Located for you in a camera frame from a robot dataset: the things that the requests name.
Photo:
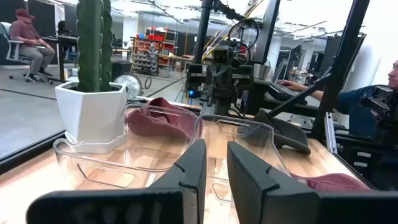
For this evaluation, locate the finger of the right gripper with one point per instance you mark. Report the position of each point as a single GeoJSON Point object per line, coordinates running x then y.
{"type": "Point", "coordinates": [213, 90]}
{"type": "Point", "coordinates": [226, 90]}

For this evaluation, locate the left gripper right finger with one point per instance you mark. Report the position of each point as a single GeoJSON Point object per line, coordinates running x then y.
{"type": "Point", "coordinates": [258, 193]}

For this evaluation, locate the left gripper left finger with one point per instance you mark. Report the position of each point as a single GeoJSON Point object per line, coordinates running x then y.
{"type": "Point", "coordinates": [183, 186]}

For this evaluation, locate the maroon cap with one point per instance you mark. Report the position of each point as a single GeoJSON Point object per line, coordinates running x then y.
{"type": "Point", "coordinates": [161, 121]}
{"type": "Point", "coordinates": [329, 183]}

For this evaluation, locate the dark grey cap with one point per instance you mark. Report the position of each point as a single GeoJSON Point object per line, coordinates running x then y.
{"type": "Point", "coordinates": [289, 133]}

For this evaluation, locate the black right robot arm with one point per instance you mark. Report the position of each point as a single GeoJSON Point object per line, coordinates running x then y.
{"type": "Point", "coordinates": [233, 14]}

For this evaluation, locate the metal cup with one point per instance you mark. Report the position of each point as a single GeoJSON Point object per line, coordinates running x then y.
{"type": "Point", "coordinates": [262, 71]}

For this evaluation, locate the clear plastic bin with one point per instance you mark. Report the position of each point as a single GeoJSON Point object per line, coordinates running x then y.
{"type": "Point", "coordinates": [273, 155]}
{"type": "Point", "coordinates": [68, 158]}

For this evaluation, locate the storage shelf rack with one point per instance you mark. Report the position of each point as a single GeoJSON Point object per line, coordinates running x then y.
{"type": "Point", "coordinates": [146, 56]}

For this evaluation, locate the round floor fan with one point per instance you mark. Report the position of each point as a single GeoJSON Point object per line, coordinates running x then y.
{"type": "Point", "coordinates": [130, 85]}

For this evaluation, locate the black box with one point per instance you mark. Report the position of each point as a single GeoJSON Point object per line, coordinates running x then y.
{"type": "Point", "coordinates": [121, 70]}

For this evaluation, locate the black monitor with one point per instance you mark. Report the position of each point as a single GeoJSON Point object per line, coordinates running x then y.
{"type": "Point", "coordinates": [293, 56]}
{"type": "Point", "coordinates": [328, 56]}

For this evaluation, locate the silver aluminium extrusion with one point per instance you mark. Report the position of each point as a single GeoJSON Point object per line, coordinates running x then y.
{"type": "Point", "coordinates": [331, 133]}

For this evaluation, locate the white plant pot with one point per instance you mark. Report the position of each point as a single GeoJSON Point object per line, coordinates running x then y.
{"type": "Point", "coordinates": [90, 115]}

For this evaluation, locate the black drawer cabinet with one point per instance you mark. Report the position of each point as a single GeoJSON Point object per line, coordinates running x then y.
{"type": "Point", "coordinates": [373, 168]}

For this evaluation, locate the person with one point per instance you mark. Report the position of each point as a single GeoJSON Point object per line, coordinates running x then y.
{"type": "Point", "coordinates": [357, 105]}
{"type": "Point", "coordinates": [62, 28]}
{"type": "Point", "coordinates": [28, 34]}

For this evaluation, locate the black device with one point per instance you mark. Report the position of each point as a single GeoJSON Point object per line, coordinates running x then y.
{"type": "Point", "coordinates": [382, 105]}

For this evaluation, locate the office chair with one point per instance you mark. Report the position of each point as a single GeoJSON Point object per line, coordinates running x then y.
{"type": "Point", "coordinates": [12, 49]}

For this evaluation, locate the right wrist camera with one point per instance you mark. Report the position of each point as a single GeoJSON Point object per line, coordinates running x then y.
{"type": "Point", "coordinates": [221, 56]}

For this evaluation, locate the black round frame pole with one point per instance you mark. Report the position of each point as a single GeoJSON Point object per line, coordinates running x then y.
{"type": "Point", "coordinates": [202, 31]}

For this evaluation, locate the black diagonal frame brace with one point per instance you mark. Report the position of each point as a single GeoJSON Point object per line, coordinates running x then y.
{"type": "Point", "coordinates": [295, 101]}

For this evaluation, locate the black frame post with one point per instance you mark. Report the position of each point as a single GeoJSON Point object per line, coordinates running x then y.
{"type": "Point", "coordinates": [267, 31]}
{"type": "Point", "coordinates": [342, 62]}

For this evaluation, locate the black table edge rail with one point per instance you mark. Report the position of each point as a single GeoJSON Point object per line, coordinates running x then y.
{"type": "Point", "coordinates": [28, 152]}

